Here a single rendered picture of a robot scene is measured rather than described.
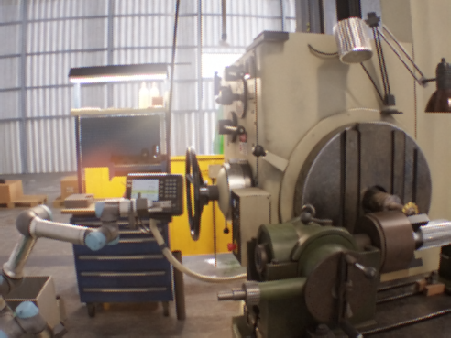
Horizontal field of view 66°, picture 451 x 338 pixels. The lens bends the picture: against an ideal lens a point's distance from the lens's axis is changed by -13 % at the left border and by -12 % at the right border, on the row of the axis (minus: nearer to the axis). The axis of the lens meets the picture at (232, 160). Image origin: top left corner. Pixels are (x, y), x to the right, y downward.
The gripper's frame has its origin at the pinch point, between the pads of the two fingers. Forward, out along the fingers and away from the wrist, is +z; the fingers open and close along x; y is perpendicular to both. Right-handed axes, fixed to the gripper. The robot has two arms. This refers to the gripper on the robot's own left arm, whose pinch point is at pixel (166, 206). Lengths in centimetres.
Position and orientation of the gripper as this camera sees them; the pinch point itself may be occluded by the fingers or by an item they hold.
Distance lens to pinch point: 172.6
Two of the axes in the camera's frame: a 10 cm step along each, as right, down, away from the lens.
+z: 9.8, -0.4, 2.0
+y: -1.1, -9.3, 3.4
